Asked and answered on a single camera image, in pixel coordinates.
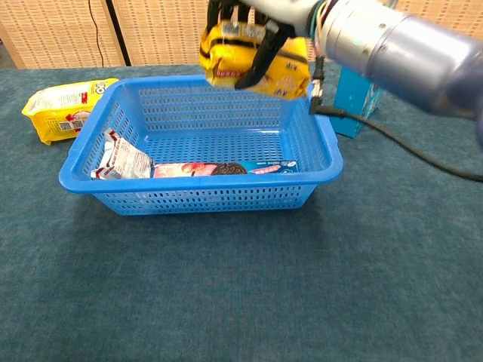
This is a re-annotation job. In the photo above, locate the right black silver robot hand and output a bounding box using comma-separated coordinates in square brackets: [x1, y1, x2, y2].
[205, 0, 314, 91]

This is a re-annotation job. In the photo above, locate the yellow black snack packet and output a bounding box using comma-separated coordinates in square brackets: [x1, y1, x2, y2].
[198, 14, 311, 101]

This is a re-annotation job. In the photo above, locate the blue carton box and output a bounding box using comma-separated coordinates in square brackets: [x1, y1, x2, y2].
[334, 67, 384, 139]

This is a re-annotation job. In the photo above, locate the pink blue cookie pack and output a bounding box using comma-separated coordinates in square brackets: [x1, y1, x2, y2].
[152, 160, 301, 179]

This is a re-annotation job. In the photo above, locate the yellow red Lipo snack bag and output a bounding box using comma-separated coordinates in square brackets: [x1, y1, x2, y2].
[21, 78, 120, 146]

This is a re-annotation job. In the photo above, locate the blue plastic perforated basket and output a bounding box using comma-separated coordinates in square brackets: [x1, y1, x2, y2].
[58, 74, 344, 216]

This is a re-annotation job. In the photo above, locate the wide bamboo folding screen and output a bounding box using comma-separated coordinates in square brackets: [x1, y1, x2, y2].
[0, 0, 483, 69]

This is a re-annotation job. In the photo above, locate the black tripod stand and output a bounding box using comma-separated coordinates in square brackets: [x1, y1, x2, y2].
[104, 0, 132, 67]

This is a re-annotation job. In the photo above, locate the white red small snack packet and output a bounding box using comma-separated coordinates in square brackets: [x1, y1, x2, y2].
[89, 127, 155, 181]

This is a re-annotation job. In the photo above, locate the teal carpet table mat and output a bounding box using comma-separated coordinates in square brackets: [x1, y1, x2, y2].
[0, 62, 483, 362]

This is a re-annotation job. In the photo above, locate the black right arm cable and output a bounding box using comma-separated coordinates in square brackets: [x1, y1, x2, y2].
[309, 56, 483, 184]

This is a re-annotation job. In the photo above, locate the thin black hanging cable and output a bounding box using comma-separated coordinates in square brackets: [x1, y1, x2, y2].
[88, 0, 106, 68]

